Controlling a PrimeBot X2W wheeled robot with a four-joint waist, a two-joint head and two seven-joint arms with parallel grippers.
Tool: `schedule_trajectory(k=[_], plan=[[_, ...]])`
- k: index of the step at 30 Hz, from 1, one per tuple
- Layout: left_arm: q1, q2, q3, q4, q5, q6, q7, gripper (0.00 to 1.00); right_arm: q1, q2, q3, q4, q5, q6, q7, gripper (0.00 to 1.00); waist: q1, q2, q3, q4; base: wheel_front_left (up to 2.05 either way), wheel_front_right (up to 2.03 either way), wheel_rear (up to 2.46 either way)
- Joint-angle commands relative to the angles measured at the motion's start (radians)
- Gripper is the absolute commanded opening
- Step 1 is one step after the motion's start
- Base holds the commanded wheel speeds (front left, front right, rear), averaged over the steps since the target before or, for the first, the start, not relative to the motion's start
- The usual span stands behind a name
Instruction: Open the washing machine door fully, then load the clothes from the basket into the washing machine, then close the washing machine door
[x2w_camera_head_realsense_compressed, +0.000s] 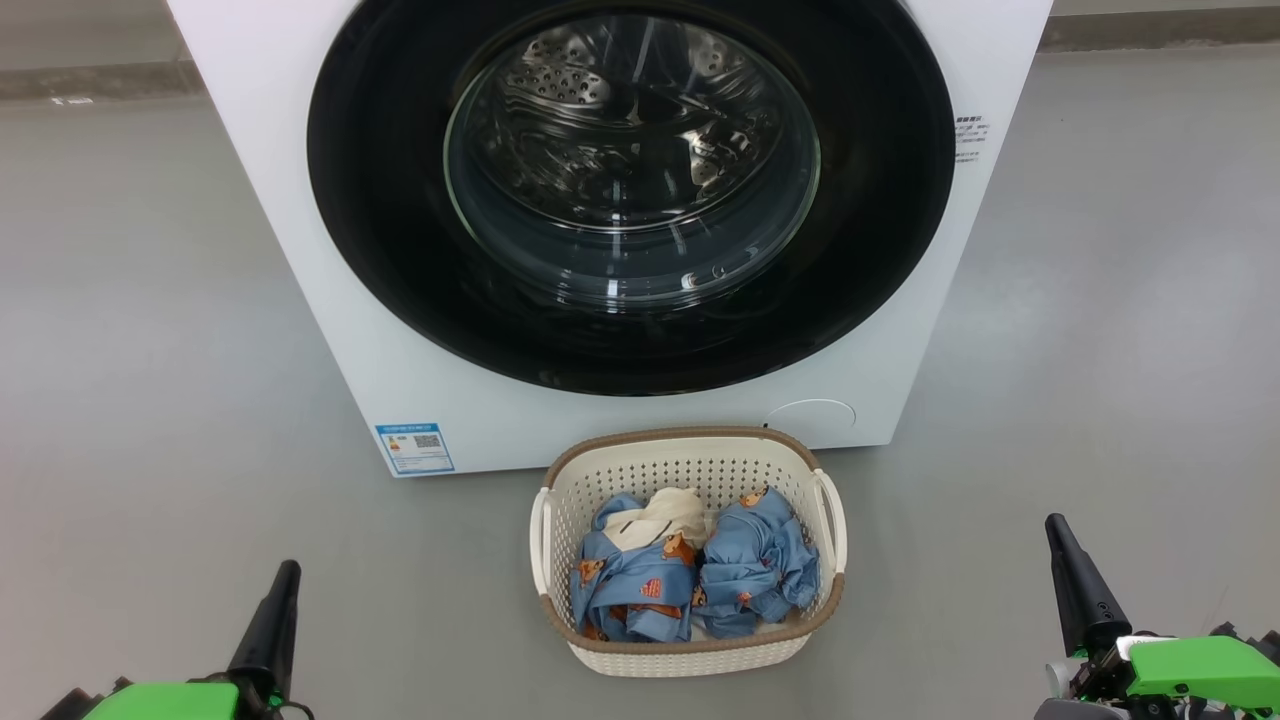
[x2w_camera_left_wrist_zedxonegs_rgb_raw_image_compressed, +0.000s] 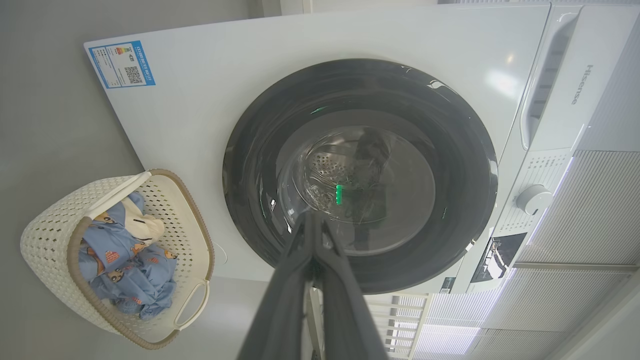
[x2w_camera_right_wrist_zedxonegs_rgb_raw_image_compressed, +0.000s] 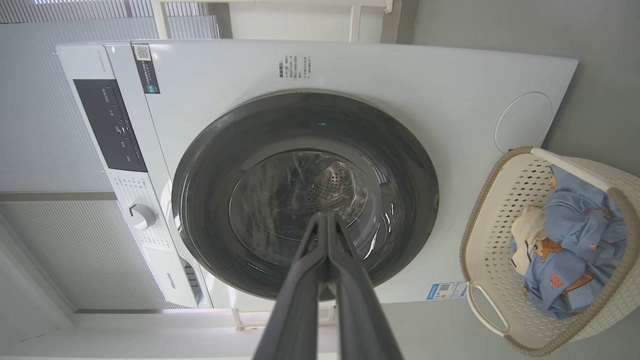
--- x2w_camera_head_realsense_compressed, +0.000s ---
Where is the small printed text label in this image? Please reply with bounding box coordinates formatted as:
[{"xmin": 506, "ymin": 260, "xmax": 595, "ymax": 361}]
[{"xmin": 952, "ymin": 113, "xmax": 991, "ymax": 166}]

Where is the black round glass washer door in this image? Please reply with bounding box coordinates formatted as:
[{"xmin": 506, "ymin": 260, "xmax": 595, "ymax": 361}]
[{"xmin": 307, "ymin": 0, "xmax": 956, "ymax": 397}]

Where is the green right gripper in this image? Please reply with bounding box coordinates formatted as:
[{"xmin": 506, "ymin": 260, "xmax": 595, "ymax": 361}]
[{"xmin": 1045, "ymin": 513, "xmax": 1280, "ymax": 720}]

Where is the cream perforated laundry basket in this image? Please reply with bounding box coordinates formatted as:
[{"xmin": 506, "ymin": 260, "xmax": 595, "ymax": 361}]
[{"xmin": 529, "ymin": 427, "xmax": 849, "ymax": 679}]

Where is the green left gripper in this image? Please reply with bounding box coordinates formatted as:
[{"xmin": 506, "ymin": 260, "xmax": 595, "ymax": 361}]
[{"xmin": 85, "ymin": 560, "xmax": 301, "ymax": 720}]

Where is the white front-load washing machine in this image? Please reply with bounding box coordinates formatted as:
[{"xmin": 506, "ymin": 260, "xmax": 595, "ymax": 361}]
[{"xmin": 165, "ymin": 0, "xmax": 1053, "ymax": 479}]

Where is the blue bear-print garment cream collar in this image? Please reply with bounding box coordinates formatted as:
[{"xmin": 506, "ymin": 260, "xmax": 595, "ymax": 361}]
[{"xmin": 570, "ymin": 487, "xmax": 716, "ymax": 643}]

